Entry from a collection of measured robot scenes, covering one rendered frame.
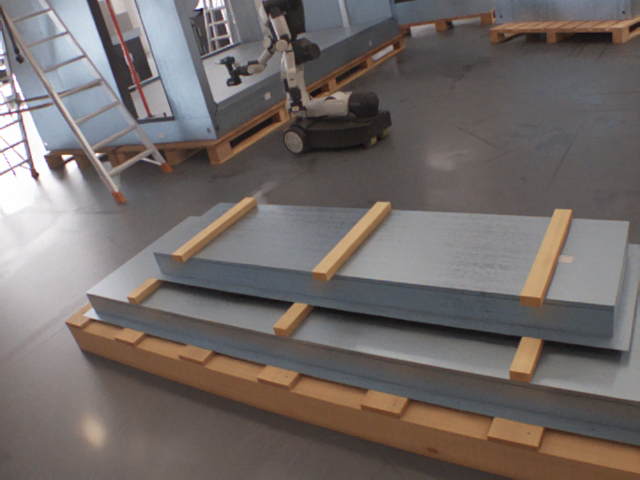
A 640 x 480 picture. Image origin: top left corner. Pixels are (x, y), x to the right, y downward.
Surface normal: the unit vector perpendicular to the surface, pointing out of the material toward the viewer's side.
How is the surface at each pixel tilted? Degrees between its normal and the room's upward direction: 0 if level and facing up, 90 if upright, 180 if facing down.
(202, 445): 0
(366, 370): 90
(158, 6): 90
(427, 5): 90
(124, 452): 0
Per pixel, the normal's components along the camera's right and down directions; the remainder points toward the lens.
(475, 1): -0.40, 0.50
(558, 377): -0.23, -0.86
